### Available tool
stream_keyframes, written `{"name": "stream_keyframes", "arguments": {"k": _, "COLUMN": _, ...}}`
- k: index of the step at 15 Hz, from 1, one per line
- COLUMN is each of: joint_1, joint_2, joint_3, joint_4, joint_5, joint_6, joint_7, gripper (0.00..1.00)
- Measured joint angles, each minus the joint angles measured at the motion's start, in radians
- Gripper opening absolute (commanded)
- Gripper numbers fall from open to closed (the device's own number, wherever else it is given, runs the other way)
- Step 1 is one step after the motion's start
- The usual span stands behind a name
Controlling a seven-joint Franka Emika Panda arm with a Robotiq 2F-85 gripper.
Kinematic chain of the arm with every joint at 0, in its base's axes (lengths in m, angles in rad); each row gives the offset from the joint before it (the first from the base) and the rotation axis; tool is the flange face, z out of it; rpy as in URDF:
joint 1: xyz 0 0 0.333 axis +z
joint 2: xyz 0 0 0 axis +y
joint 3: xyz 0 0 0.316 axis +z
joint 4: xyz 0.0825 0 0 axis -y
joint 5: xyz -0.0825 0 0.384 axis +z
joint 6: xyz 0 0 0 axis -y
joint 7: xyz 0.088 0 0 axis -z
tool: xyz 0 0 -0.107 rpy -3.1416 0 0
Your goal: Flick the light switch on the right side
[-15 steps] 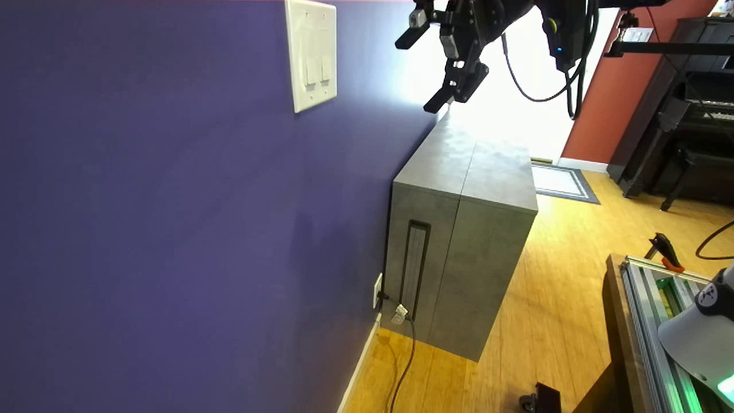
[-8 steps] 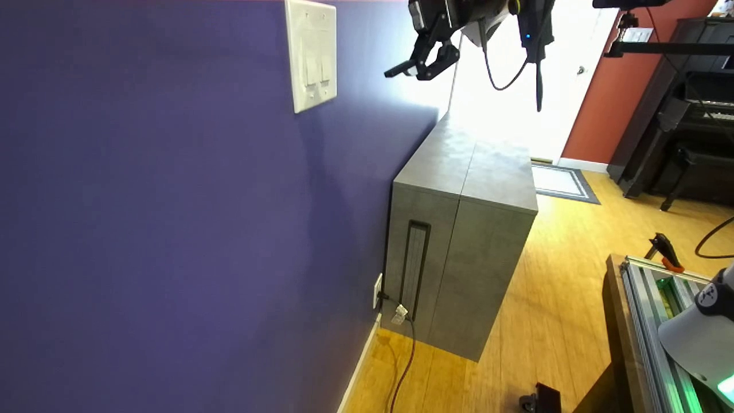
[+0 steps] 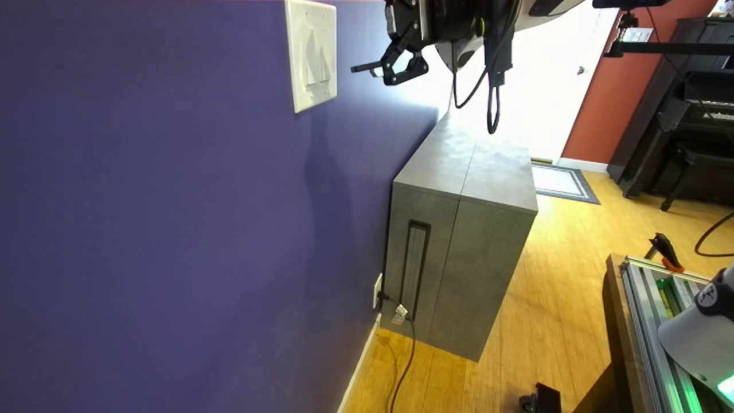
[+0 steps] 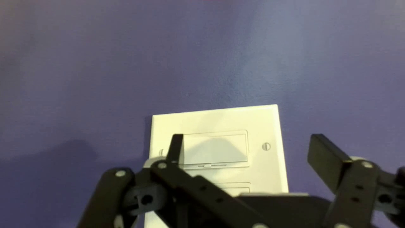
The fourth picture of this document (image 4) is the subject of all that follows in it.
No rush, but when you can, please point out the white double switch plate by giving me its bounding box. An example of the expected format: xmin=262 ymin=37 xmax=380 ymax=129
xmin=143 ymin=104 xmax=291 ymax=228

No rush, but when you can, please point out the white rocker switch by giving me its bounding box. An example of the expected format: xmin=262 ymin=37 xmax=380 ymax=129
xmin=179 ymin=131 xmax=251 ymax=172
xmin=219 ymin=182 xmax=253 ymax=198

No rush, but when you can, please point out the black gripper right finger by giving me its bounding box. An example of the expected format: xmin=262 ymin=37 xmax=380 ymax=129
xmin=306 ymin=134 xmax=405 ymax=228

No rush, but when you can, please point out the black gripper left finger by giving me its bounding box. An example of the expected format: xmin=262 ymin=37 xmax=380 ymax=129
xmin=76 ymin=134 xmax=271 ymax=228

